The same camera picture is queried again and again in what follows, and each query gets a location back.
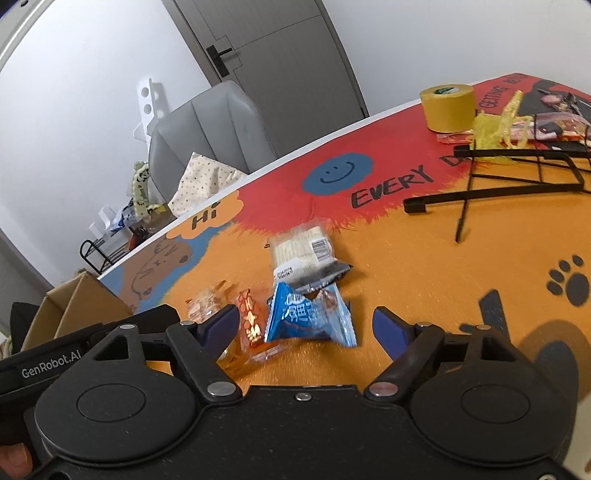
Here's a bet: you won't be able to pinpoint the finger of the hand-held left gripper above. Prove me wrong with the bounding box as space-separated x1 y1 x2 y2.
139 305 182 335

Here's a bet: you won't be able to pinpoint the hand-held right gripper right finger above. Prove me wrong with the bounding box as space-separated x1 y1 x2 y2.
365 306 532 401

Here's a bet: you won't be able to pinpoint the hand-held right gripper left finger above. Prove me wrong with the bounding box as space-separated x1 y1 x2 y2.
92 305 243 402

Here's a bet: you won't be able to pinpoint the orange cracker packet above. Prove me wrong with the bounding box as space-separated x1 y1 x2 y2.
186 286 286 372

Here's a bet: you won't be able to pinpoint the brown cardboard box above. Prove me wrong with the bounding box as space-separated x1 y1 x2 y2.
21 271 134 352

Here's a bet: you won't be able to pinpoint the blue white snack packet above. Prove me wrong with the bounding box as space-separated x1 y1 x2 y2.
263 282 358 348

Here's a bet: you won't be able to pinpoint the person's left hand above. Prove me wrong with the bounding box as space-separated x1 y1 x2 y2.
0 443 35 480

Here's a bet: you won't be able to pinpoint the blue white plastic bag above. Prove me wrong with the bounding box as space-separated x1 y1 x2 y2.
108 208 137 232

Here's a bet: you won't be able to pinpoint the white cracker packet dark end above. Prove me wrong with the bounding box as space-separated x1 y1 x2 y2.
265 224 354 296

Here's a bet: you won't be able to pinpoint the white plastic holder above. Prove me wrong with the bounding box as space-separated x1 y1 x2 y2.
90 208 114 236

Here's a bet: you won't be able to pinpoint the panda print padded hoop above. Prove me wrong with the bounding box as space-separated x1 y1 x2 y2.
131 161 155 217

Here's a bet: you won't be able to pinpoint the polka-dot cream cloth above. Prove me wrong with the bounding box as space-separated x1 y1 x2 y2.
167 151 250 217

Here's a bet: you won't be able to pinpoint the grey chair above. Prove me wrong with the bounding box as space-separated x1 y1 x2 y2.
148 80 278 206

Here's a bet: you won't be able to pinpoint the yellow plastic bag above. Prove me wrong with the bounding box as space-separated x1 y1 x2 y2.
471 90 532 164

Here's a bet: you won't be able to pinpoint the yellow tape roll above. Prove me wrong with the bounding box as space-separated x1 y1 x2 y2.
419 84 476 134

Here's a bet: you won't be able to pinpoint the red packets in rack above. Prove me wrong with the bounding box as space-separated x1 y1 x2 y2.
526 90 591 141

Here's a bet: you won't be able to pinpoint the grey door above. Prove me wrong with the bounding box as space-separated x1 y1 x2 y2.
173 0 370 160

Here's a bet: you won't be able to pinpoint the black wire shelf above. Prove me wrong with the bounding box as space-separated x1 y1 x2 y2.
79 231 139 278

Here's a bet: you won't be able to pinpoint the black wire rack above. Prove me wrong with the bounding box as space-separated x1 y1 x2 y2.
403 90 591 244

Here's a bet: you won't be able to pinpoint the white perforated bracket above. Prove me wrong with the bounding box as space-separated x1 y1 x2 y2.
133 78 163 139

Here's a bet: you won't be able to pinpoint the black door handle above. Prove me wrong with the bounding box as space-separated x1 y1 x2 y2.
206 45 233 77

